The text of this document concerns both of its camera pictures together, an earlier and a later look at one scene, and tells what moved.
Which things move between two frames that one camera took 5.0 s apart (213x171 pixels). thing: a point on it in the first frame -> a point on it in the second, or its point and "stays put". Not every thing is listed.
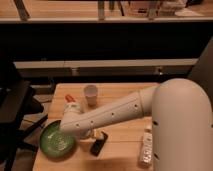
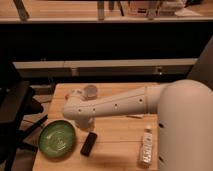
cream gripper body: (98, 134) -> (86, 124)
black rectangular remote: (98, 145) -> (88, 144)
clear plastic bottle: (147, 146) stays put
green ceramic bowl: (55, 141) stays put
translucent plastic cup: (91, 92) stays put
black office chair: (18, 104) stays put
